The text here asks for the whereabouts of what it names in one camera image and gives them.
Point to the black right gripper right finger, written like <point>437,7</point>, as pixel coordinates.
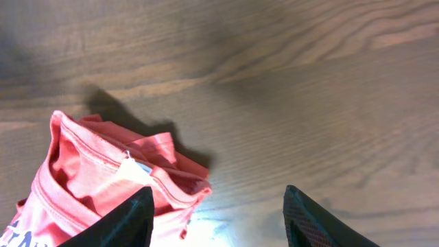
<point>307,224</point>

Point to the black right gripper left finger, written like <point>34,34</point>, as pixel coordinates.
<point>128,225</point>

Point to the red orange t-shirt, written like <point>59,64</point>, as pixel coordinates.
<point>92,166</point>

